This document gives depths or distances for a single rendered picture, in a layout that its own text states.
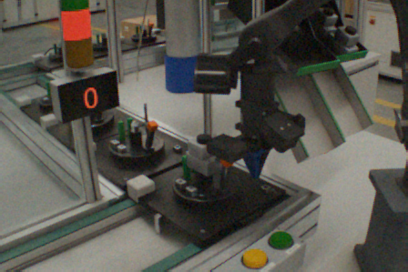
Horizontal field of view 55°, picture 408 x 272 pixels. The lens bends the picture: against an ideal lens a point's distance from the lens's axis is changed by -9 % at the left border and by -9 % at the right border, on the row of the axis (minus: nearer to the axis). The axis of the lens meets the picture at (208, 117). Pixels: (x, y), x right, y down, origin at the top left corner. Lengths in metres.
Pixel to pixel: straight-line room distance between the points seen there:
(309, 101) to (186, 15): 0.80
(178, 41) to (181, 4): 0.15
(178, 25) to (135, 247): 1.08
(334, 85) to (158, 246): 0.65
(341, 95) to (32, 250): 0.86
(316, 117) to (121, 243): 0.55
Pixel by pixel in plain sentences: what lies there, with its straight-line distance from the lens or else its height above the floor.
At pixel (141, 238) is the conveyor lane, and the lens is 0.87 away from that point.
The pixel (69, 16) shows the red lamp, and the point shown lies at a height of 1.35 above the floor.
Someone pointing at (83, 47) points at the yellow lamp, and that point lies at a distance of 0.75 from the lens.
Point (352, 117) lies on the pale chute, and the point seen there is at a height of 1.02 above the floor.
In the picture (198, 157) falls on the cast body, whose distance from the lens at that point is 0.84.
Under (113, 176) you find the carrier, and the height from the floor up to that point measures 0.97.
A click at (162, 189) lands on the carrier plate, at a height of 0.97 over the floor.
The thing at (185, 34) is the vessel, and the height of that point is 1.11.
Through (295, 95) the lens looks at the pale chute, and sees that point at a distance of 1.06.
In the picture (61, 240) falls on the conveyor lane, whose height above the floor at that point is 0.94.
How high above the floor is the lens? 1.45
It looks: 23 degrees down
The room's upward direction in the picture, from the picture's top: 1 degrees counter-clockwise
